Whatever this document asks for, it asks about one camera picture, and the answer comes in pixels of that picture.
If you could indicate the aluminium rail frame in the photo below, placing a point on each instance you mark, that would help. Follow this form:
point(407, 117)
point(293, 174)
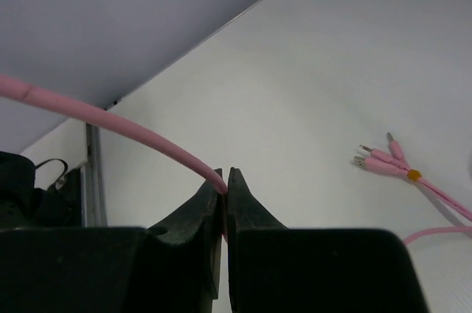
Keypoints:
point(94, 210)

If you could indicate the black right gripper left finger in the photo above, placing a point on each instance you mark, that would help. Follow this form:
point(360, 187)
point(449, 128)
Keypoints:
point(172, 266)

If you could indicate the pink headphones with cable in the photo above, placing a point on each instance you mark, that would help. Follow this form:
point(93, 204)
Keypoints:
point(391, 164)

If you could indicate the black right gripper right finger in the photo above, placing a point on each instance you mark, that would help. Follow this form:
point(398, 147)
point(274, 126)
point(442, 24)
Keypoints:
point(273, 268)

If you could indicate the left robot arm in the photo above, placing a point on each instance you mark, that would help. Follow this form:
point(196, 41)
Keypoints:
point(50, 265)

